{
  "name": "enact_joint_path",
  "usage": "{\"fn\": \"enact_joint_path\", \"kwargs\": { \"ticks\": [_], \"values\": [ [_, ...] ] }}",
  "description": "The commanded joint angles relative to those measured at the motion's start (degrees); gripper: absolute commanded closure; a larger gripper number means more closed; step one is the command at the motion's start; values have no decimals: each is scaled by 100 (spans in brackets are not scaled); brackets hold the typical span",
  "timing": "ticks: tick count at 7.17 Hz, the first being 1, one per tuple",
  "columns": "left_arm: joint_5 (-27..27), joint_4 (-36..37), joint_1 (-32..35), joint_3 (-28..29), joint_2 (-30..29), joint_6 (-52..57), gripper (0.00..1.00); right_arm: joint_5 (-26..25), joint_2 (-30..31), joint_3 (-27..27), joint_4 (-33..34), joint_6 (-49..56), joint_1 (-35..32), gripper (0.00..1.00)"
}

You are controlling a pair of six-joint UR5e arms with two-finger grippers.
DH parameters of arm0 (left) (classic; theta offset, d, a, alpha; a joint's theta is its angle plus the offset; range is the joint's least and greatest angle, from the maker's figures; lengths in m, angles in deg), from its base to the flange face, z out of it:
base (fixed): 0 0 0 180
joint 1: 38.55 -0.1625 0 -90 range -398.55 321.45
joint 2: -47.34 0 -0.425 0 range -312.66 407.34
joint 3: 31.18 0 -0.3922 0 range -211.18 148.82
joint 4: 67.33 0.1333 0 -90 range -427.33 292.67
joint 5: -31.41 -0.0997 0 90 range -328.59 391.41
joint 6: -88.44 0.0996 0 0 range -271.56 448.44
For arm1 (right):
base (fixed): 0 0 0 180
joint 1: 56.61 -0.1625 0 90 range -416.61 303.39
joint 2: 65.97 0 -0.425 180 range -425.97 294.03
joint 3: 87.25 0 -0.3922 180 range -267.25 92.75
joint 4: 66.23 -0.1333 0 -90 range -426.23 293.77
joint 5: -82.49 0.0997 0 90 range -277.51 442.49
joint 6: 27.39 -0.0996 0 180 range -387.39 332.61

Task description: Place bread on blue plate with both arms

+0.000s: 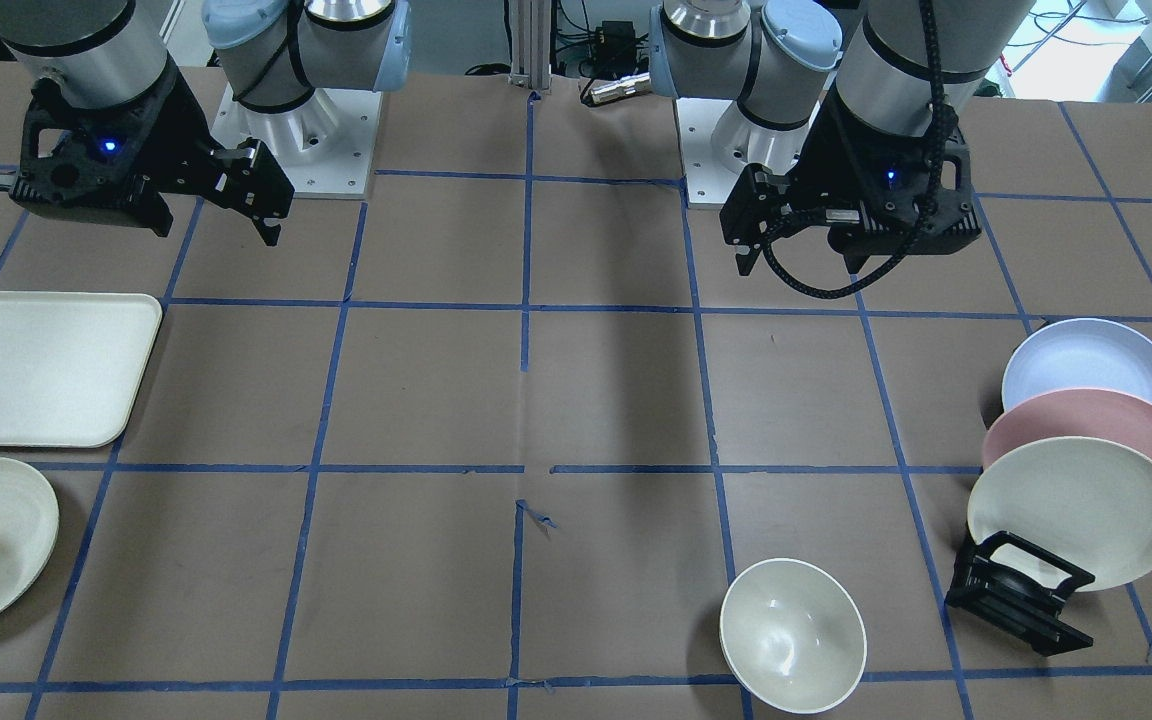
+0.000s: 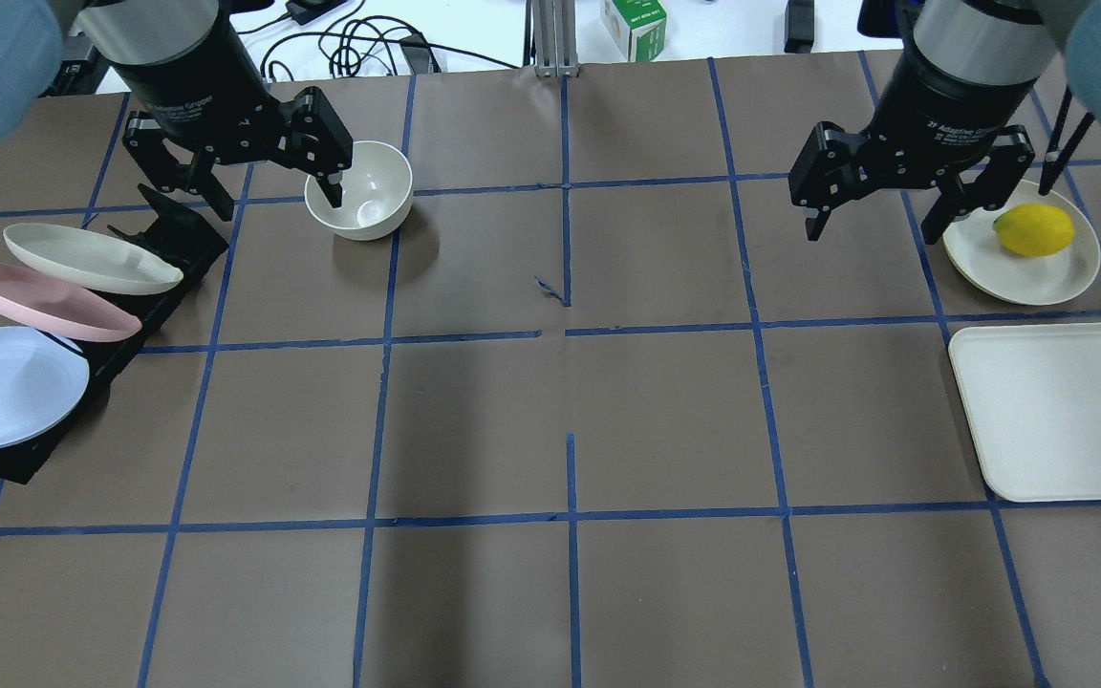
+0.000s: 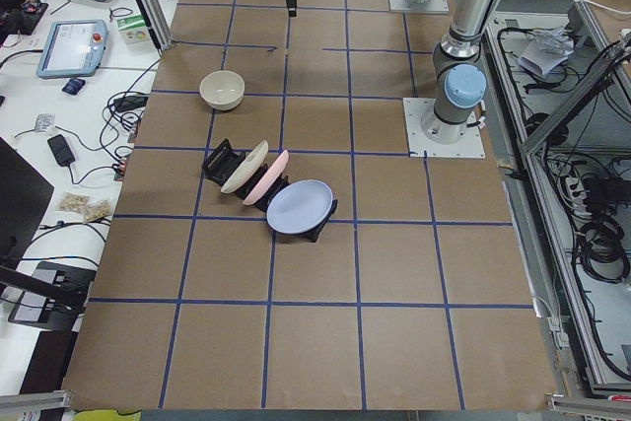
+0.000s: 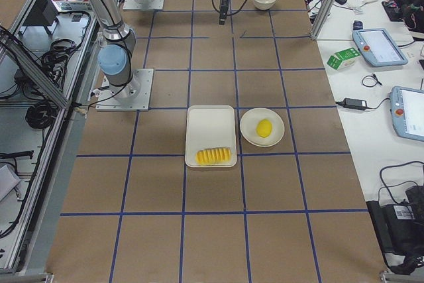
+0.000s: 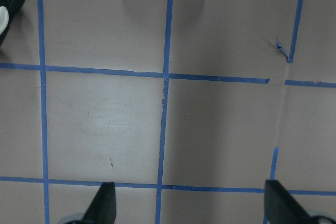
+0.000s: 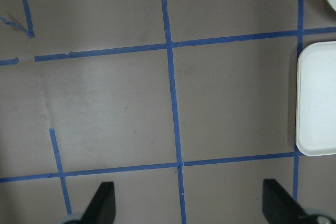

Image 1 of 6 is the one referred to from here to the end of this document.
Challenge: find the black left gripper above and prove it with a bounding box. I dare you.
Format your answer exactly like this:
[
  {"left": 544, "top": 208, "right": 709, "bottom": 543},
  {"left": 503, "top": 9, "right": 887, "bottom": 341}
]
[{"left": 719, "top": 88, "right": 983, "bottom": 276}]

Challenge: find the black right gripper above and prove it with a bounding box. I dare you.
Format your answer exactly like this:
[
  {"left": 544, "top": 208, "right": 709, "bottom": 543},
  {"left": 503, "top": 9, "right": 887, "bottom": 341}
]
[{"left": 0, "top": 59, "right": 294, "bottom": 247}]

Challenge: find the blue plate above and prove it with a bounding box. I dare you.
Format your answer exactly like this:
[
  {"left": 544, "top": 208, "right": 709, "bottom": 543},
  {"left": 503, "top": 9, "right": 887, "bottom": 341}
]
[{"left": 1000, "top": 316, "right": 1152, "bottom": 411}]

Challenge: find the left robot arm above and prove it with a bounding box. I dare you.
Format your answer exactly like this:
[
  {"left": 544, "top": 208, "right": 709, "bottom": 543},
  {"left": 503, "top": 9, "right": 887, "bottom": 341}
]
[{"left": 647, "top": 1, "right": 1030, "bottom": 300}]

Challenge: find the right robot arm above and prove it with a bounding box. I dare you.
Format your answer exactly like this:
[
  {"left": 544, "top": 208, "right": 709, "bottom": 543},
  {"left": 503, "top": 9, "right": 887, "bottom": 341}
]
[{"left": 0, "top": 1, "right": 411, "bottom": 247}]

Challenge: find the pink plate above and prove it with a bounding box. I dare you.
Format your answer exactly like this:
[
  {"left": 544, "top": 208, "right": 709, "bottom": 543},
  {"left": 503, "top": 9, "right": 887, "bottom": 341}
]
[{"left": 980, "top": 388, "right": 1152, "bottom": 468}]

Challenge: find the cream plate in rack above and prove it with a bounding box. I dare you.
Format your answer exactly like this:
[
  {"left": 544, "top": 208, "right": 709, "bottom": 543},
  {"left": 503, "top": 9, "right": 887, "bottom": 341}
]
[{"left": 967, "top": 435, "right": 1152, "bottom": 592}]

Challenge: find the black plate rack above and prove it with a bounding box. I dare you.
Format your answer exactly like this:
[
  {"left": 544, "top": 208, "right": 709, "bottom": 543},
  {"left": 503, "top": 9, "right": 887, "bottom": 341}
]
[{"left": 945, "top": 530, "right": 1094, "bottom": 657}]

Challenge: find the black power adapter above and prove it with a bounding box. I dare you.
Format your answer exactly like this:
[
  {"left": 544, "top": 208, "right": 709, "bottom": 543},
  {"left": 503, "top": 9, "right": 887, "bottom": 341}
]
[{"left": 590, "top": 20, "right": 637, "bottom": 79}]

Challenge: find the cream rectangular tray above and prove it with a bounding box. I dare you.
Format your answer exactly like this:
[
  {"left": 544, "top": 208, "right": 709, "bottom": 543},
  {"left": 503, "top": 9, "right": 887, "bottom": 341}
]
[{"left": 0, "top": 291, "right": 162, "bottom": 448}]

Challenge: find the cream bowl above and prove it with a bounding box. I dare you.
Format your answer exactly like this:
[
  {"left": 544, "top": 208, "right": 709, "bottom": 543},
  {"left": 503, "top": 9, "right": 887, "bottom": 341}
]
[{"left": 719, "top": 559, "right": 867, "bottom": 714}]

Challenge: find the black corrugated cable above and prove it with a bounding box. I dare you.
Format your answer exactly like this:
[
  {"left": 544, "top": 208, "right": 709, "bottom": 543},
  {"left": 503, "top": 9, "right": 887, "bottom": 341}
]
[{"left": 761, "top": 0, "right": 957, "bottom": 300}]

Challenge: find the aluminium profile post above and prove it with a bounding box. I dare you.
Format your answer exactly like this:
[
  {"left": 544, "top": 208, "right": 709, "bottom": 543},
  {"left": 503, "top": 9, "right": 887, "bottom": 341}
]
[{"left": 506, "top": 0, "right": 554, "bottom": 94}]

